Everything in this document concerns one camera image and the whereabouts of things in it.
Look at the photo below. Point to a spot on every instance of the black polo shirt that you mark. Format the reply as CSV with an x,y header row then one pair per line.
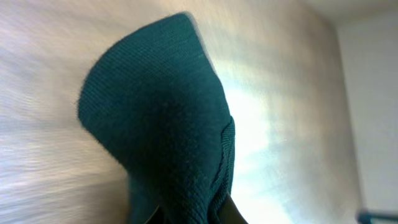
x,y
154,102

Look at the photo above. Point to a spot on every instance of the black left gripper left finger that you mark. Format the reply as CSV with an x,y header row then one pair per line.
x,y
158,217

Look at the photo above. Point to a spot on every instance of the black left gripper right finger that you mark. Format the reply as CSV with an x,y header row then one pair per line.
x,y
229,213

